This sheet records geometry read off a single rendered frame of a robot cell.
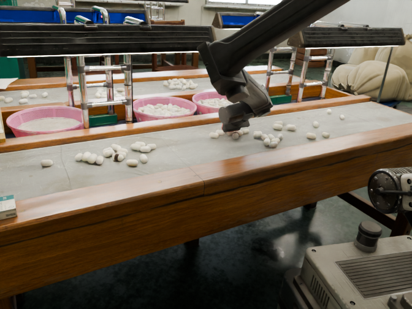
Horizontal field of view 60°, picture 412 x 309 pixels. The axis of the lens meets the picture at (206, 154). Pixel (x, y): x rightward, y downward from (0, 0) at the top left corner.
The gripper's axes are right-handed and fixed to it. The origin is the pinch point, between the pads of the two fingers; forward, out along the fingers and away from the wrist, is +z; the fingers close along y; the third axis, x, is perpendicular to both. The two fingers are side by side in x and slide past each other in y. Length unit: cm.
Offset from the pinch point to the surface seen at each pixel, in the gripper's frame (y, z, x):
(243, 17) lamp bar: -43, 18, -61
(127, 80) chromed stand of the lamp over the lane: 30.8, 0.8, -22.0
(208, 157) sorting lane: 16.0, -11.2, 12.0
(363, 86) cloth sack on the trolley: -267, 126, -61
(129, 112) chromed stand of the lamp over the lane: 30.4, 8.2, -13.4
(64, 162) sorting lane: 56, -1, 3
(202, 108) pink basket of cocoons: -5.0, 18.5, -15.6
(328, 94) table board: -96, 30, -20
